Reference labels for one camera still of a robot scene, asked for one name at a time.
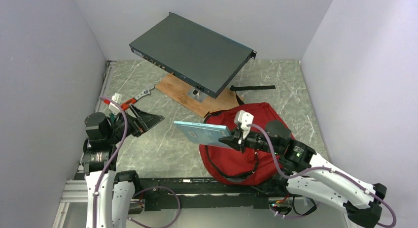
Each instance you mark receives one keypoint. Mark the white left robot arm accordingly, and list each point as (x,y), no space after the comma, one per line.
(123,185)

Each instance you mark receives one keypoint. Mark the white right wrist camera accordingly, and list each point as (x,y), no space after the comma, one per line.
(243,120)

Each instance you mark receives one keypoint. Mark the metal stand bracket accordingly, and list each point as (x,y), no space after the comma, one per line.
(197,94)

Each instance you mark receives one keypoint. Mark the wooden base board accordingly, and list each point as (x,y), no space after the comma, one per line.
(196,101)

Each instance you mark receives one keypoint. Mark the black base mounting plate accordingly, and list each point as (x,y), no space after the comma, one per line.
(155,194)

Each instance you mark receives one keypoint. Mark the red backpack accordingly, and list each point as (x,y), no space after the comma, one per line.
(232,167)

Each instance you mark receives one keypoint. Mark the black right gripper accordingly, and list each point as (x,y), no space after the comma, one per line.
(232,141)

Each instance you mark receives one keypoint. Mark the aluminium frame rail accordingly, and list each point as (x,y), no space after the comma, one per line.
(95,192)

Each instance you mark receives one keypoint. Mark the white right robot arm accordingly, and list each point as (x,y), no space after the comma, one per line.
(309,174)

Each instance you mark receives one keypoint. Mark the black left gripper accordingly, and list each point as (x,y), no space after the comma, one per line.
(143,121)

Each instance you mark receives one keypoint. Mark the light blue notebook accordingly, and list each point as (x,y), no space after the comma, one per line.
(204,134)

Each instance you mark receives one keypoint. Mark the red handled adjustable wrench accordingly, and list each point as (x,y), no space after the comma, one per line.
(133,100)

